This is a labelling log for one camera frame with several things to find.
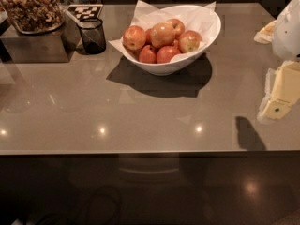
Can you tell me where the red apple right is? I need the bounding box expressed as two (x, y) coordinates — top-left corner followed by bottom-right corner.
(178, 30), (203, 53)

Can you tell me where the metal box stand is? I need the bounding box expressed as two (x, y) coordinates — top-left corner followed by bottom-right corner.
(0, 18), (81, 63)

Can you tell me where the small red apple middle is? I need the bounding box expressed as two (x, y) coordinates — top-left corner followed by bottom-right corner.
(145, 28), (152, 44)

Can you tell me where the red apple front left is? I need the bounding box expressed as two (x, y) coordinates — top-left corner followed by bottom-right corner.
(138, 45), (157, 64)

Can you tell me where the white bowl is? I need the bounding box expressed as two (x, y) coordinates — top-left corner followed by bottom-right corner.
(120, 5), (222, 77)

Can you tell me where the black mesh cup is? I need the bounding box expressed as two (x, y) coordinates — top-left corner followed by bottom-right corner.
(77, 18), (106, 54)

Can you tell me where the red apple back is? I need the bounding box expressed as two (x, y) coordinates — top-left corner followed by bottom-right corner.
(167, 18), (185, 38)

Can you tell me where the red apple top centre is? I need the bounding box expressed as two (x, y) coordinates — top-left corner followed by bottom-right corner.
(150, 22), (175, 49)

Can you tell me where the white paper liner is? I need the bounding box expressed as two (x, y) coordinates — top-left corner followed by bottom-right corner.
(108, 0), (218, 63)

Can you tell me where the red apple far left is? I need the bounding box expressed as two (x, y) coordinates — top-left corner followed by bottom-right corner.
(123, 25), (146, 52)

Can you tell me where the glass jar of granola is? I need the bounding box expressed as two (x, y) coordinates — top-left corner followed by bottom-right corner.
(0, 0), (65, 35)

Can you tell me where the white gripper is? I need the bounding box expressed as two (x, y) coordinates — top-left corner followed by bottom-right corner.
(254, 0), (300, 123)

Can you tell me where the black white marker tag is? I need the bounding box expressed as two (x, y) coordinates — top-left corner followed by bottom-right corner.
(67, 4), (103, 21)

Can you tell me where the red apple front centre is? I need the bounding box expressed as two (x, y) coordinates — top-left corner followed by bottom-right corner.
(157, 46), (180, 64)

